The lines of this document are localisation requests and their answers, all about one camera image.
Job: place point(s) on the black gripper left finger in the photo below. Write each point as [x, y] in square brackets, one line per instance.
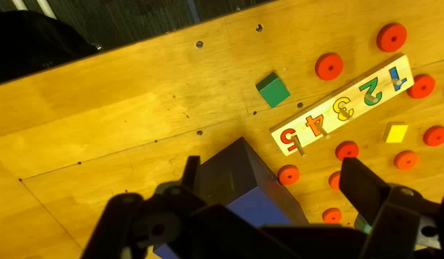
[135, 224]

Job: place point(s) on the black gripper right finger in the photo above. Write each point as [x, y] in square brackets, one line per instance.
[402, 220]

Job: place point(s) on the small green block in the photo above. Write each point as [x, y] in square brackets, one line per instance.
[362, 224]
[273, 89]

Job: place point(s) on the small yellow block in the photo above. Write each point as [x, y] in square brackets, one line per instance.
[396, 132]

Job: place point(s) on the purple rectangular box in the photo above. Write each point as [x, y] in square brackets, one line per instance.
[240, 174]

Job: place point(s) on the wooden number puzzle board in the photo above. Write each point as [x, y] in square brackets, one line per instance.
[340, 108]

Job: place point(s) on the orange-red round disc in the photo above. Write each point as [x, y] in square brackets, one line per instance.
[329, 66]
[333, 179]
[346, 149]
[332, 214]
[435, 135]
[390, 37]
[287, 174]
[405, 159]
[421, 86]

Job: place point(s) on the black bulky object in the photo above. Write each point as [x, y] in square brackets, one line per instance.
[24, 44]

